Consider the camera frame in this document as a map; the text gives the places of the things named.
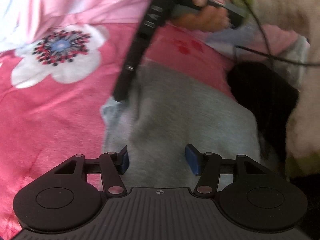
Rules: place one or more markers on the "grey sweatpants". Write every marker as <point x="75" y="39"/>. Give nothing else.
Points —
<point x="180" y="110"/>

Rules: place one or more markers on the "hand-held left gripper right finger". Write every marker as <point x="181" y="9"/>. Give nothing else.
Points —
<point x="193" y="158"/>

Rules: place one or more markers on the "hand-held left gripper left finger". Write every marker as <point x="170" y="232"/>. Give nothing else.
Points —
<point x="125" y="160"/>

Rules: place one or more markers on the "person's cream fleece jacket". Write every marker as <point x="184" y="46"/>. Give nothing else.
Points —
<point x="307" y="117"/>

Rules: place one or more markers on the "pink grey floral quilt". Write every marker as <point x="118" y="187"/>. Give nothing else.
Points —
<point x="75" y="2"/>

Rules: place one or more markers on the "person's right hand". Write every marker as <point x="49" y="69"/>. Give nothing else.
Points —
<point x="212" y="20"/>

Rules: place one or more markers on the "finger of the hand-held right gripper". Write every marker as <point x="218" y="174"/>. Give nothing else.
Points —
<point x="130" y="75"/>

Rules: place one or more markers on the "red floral fleece blanket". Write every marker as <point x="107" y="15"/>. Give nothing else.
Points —
<point x="62" y="120"/>

